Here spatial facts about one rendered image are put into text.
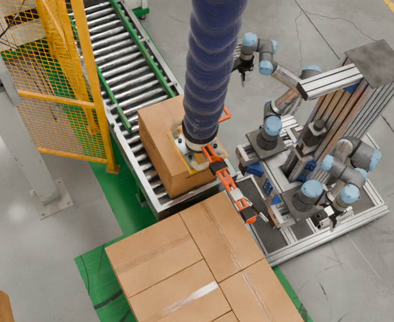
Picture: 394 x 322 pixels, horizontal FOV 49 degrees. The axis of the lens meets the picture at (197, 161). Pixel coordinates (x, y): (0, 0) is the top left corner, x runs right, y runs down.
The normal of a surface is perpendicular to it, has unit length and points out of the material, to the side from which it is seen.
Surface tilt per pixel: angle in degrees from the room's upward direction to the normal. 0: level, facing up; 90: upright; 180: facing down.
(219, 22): 87
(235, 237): 0
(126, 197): 0
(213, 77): 79
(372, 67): 0
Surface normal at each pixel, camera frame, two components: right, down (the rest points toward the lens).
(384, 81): 0.07, -0.47
